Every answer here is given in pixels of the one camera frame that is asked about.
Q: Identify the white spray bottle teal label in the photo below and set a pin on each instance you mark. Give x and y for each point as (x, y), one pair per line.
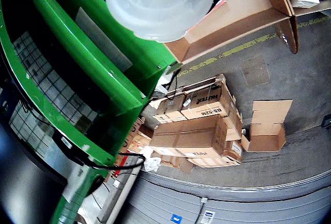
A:
(160, 4)

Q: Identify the Huter printed cardboard box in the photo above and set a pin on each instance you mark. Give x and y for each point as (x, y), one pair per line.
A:
(207, 102)

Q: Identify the small labelled cardboard box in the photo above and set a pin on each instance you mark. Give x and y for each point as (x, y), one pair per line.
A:
(169, 106)

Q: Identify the empty open cardboard box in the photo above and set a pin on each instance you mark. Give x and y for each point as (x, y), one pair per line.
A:
(266, 136)

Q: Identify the long cardboard box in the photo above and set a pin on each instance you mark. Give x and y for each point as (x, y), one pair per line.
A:
(186, 136)

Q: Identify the grey paper sheet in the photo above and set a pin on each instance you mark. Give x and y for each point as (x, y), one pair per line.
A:
(103, 40)

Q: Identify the green metal shelf unit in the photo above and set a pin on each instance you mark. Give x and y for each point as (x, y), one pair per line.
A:
(77, 53)

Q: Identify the crumpled white plastic wrap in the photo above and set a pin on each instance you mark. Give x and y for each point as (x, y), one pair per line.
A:
(152, 162)

